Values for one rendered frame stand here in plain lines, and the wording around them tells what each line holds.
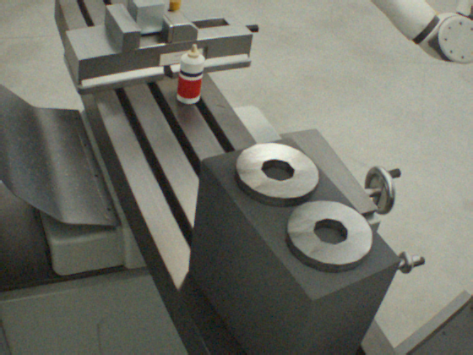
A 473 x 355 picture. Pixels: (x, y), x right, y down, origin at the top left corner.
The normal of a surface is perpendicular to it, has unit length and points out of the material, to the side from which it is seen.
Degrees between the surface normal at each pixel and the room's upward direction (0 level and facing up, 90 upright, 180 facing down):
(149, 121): 0
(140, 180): 0
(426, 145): 0
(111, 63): 90
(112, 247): 90
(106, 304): 90
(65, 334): 90
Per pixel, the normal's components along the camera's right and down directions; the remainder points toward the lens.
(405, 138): 0.13, -0.75
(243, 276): -0.86, 0.24
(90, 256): 0.40, 0.63
